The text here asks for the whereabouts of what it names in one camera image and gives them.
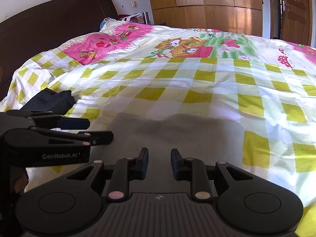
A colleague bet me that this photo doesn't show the light grey pants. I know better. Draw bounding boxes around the light grey pants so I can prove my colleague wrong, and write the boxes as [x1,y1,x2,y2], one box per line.
[90,113,244,193]

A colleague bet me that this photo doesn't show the folded black garment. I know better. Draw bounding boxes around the folded black garment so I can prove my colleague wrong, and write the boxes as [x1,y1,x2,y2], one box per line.
[21,88,75,115]

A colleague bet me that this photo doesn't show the dark wooden headboard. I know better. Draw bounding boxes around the dark wooden headboard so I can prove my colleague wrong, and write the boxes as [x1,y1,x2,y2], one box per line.
[1,0,118,98]

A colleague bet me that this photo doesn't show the silver cup on nightstand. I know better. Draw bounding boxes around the silver cup on nightstand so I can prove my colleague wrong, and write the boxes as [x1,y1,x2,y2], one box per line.
[142,12,150,25]

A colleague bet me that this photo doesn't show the wooden wardrobe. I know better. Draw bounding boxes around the wooden wardrobe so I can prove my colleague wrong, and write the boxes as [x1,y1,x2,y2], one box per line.
[150,0,262,36]

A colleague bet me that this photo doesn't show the brown wooden door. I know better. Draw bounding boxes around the brown wooden door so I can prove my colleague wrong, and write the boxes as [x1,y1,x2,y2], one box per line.
[270,0,312,45]

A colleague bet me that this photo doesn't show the white cable on pillow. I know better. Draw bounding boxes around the white cable on pillow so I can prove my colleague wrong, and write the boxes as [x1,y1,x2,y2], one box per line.
[100,12,141,37]

